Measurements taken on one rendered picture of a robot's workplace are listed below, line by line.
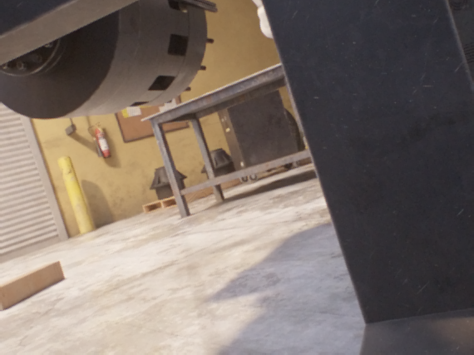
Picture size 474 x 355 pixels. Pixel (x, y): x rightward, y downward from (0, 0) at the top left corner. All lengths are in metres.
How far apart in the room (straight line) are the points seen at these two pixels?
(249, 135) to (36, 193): 3.02
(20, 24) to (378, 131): 0.45
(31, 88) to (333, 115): 1.04
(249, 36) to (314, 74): 8.93
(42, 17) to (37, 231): 6.32
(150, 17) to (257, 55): 8.13
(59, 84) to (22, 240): 5.55
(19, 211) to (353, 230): 6.44
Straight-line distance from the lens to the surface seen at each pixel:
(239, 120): 5.59
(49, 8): 0.65
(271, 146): 5.67
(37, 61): 1.34
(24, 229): 6.89
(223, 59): 8.91
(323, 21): 0.58
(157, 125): 3.91
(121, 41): 1.27
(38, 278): 2.62
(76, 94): 1.35
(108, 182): 7.29
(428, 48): 0.57
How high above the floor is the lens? 0.31
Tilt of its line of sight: level
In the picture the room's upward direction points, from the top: 18 degrees counter-clockwise
